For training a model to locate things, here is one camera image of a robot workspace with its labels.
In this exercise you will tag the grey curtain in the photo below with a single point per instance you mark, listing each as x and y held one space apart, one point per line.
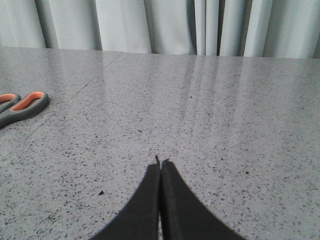
249 28

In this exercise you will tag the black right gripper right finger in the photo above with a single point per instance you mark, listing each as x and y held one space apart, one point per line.
183 216

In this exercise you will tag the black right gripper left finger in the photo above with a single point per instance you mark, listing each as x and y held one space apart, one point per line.
139 219

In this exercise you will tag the grey orange scissors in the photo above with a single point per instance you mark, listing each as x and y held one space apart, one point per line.
13 108

